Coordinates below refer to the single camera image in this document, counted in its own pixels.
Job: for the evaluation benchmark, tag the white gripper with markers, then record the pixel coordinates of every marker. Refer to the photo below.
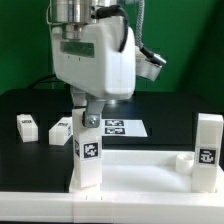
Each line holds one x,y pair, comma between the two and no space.
94,64

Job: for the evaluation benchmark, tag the white desk top tray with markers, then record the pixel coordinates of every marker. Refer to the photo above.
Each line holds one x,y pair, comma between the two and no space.
137,171

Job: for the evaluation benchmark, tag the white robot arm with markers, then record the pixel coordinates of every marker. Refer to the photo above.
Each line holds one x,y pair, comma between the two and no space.
73,15

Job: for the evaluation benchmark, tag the fiducial marker sheet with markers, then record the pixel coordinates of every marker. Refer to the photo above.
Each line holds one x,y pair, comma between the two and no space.
122,127

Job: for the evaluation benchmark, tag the white front fence bar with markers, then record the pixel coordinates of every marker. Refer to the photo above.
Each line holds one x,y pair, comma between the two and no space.
127,208

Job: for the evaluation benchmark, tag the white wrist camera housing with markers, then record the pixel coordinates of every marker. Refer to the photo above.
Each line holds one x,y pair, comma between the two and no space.
148,67

